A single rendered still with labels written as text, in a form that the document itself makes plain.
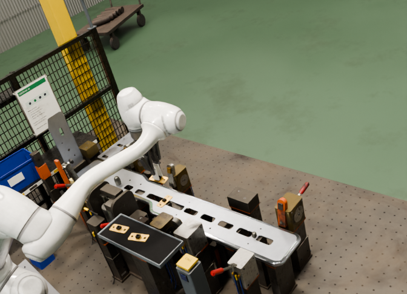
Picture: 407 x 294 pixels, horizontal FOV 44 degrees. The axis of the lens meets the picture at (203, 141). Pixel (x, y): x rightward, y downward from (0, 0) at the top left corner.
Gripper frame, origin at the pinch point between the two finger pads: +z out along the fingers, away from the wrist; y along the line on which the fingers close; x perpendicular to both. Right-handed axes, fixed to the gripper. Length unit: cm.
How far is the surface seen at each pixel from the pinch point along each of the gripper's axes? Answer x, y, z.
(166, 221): -5.6, -9.3, 19.2
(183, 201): 1.0, 10.9, 28.8
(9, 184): 97, -13, 22
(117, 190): 19.9, -7.9, 9.7
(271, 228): -47, 7, 26
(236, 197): -24.8, 17.7, 25.0
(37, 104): 111, 32, 4
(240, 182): 2, 60, 62
